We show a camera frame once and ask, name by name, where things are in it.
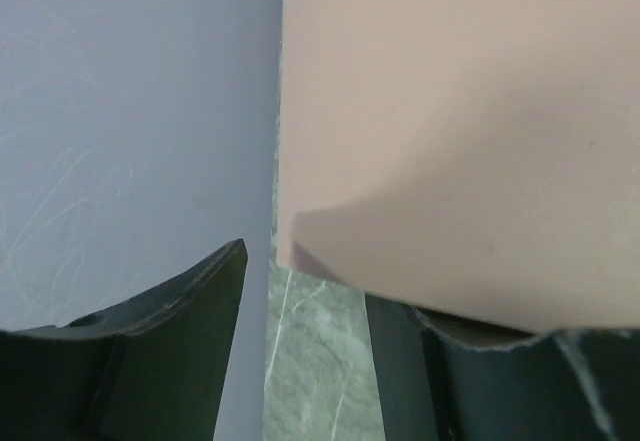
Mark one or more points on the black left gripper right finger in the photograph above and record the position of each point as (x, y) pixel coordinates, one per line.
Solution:
(442, 377)

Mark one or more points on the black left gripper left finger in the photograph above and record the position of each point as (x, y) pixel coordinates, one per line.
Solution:
(149, 368)

